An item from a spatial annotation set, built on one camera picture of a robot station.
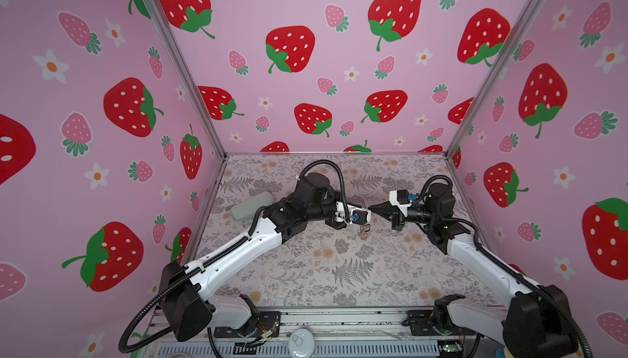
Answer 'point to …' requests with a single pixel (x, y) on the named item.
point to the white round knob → (301, 343)
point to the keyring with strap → (363, 231)
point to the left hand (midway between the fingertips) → (358, 199)
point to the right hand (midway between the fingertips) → (369, 207)
